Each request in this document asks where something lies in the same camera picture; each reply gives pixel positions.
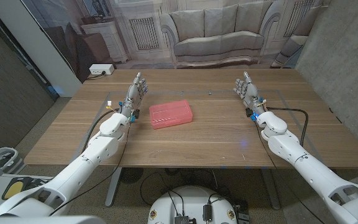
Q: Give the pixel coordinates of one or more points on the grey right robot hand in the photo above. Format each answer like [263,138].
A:
[251,93]

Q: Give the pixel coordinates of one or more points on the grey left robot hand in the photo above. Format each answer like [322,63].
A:
[130,98]

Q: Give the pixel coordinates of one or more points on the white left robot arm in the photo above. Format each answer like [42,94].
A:
[82,165]

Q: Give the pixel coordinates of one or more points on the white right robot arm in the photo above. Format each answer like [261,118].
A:
[306,168]

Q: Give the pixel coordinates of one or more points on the pink plastic case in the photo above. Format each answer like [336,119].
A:
[170,114]

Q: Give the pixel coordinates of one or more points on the white power strip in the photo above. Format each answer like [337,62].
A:
[101,69]

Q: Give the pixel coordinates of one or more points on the printed living room backdrop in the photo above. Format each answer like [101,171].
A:
[219,31]

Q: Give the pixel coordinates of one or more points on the black round floor disc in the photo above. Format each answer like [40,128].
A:
[131,175]

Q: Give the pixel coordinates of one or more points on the grey table leg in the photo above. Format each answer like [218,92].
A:
[271,189]
[113,186]

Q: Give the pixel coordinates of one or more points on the black floor power strip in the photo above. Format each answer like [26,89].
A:
[243,214]

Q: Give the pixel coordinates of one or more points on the white robot torso base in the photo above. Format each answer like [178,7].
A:
[193,203]

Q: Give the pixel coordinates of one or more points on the black adapter on torso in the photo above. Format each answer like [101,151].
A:
[207,213]

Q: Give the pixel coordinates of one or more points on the yellow and black pad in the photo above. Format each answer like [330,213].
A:
[14,188]

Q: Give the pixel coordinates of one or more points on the white robot chest edge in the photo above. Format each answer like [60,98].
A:
[42,220]

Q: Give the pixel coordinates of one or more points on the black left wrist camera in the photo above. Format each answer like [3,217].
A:
[135,114]

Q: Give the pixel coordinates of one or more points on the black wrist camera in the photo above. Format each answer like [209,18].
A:
[135,114]
[249,112]

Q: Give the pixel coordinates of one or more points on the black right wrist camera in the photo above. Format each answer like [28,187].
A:
[249,112]

